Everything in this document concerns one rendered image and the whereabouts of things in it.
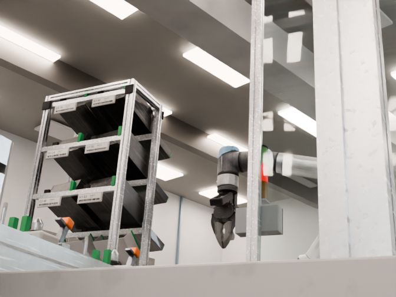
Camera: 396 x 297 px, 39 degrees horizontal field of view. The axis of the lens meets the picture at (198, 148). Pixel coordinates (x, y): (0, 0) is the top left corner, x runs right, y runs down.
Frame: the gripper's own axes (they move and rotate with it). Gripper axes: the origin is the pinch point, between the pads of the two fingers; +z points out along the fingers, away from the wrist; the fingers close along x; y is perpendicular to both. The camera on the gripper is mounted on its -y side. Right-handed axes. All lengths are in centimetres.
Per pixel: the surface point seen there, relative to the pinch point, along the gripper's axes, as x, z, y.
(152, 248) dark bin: 18.4, 3.9, -14.2
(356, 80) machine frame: -68, 24, -131
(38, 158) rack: 47, -20, -42
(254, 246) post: -24.9, 10.7, -36.5
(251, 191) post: -23.7, -4.0, -36.2
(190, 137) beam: 378, -393, 686
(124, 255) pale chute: 20.5, 8.9, -26.4
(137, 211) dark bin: 17.5, -4.7, -26.8
